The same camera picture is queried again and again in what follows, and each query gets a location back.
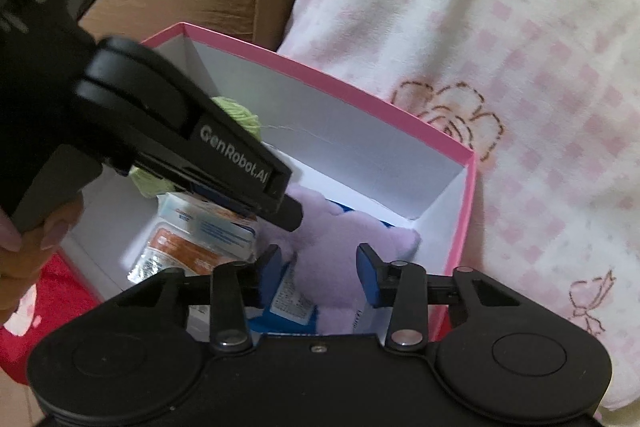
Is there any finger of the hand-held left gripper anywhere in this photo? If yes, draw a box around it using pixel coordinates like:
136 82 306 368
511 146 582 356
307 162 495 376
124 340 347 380
191 184 304 234

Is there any pink checked floral pillow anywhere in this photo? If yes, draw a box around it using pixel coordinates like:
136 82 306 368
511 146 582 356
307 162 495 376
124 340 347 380
276 0 640 414

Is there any person's left hand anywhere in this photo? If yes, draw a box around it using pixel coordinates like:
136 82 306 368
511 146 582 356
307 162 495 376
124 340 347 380
0 196 84 324

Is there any green yarn ball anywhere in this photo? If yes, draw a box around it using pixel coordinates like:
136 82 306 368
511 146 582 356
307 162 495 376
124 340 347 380
129 95 264 200

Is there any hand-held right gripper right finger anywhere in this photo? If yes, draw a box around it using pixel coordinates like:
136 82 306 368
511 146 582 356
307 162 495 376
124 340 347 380
356 243 521 354

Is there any blue wet wipes packet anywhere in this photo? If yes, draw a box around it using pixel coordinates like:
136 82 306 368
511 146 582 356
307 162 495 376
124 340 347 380
249 202 392 338

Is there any orange label clear packet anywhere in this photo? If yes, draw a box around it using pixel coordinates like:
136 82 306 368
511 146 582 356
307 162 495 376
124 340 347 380
127 227 252 289

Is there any purple plush toy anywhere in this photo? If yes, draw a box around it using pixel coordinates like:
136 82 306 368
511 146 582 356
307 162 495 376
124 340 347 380
256 185 422 338

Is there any red bear printed blanket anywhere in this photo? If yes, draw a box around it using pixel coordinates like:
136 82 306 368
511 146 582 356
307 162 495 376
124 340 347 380
0 252 102 389

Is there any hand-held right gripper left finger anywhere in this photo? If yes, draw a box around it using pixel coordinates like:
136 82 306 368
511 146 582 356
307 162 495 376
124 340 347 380
112 244 284 354

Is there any pink cardboard box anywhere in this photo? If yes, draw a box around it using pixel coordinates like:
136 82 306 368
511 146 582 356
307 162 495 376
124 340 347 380
60 22 477 344

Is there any white tissue packet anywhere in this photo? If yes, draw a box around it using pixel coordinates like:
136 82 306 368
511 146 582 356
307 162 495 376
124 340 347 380
157 193 259 259

